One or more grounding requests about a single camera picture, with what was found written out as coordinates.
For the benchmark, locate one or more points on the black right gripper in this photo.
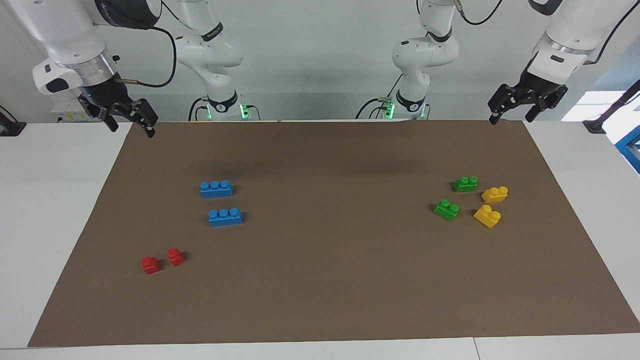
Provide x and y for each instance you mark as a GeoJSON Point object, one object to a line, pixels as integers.
{"type": "Point", "coordinates": [107, 95]}

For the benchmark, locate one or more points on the white power strip box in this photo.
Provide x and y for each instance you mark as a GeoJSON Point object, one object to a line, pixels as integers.
{"type": "Point", "coordinates": [70, 112]}

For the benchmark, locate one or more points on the black stand with foot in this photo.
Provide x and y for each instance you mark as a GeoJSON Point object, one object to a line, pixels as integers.
{"type": "Point", "coordinates": [595, 125]}

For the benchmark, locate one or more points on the blue metal frame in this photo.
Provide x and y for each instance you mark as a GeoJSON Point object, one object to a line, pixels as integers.
{"type": "Point", "coordinates": [631, 147]}

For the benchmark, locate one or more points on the green two-stud toy brick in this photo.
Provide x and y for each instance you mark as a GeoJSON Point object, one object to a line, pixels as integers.
{"type": "Point", "coordinates": [446, 210]}
{"type": "Point", "coordinates": [465, 184]}

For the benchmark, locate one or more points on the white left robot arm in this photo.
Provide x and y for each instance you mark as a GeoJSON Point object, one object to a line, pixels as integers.
{"type": "Point", "coordinates": [425, 50]}

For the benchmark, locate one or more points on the red single-stud toy brick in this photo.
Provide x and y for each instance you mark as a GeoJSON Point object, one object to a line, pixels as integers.
{"type": "Point", "coordinates": [150, 265]}
{"type": "Point", "coordinates": [175, 257]}

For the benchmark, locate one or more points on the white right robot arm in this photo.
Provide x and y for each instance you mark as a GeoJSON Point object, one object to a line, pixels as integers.
{"type": "Point", "coordinates": [75, 40]}

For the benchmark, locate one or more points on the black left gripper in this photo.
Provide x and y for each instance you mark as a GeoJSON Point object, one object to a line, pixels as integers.
{"type": "Point", "coordinates": [540, 87]}

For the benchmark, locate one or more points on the brown table mat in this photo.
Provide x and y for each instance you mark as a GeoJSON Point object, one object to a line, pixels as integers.
{"type": "Point", "coordinates": [325, 280]}

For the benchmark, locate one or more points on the yellow two-stud toy brick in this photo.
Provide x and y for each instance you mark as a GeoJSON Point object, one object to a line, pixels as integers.
{"type": "Point", "coordinates": [487, 216]}
{"type": "Point", "coordinates": [495, 194]}

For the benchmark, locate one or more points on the white flat panel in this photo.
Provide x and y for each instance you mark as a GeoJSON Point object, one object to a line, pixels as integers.
{"type": "Point", "coordinates": [590, 107]}

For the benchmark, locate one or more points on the blue three-stud toy brick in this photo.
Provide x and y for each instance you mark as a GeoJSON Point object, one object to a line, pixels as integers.
{"type": "Point", "coordinates": [225, 217]}
{"type": "Point", "coordinates": [216, 190]}

